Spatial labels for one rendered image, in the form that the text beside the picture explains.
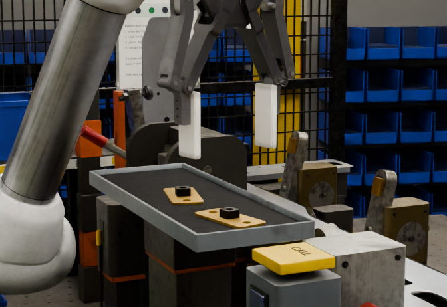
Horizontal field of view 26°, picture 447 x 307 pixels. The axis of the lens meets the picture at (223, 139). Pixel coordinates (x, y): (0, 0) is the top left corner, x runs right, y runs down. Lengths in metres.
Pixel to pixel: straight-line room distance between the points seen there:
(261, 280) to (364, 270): 0.24
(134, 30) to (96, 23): 0.86
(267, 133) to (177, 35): 0.17
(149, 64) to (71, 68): 0.57
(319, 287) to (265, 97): 0.25
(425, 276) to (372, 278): 0.29
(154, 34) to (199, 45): 1.16
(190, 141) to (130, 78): 1.44
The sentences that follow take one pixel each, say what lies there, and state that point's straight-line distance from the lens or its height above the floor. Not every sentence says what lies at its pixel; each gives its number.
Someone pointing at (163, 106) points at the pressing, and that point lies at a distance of 2.17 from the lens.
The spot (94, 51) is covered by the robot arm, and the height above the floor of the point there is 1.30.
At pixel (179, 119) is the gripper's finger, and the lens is 0.99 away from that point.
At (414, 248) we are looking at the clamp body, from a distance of 1.68.
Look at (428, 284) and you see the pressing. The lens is 1.39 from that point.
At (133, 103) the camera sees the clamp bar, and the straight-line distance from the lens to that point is 1.85.
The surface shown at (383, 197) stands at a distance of 1.64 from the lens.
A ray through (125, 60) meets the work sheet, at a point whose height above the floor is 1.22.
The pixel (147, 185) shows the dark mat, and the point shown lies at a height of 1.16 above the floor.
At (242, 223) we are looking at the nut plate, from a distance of 1.03.
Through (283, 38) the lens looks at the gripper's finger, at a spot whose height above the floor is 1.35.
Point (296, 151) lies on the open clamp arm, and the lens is 1.94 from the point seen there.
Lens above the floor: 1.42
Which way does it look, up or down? 9 degrees down
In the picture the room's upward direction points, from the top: straight up
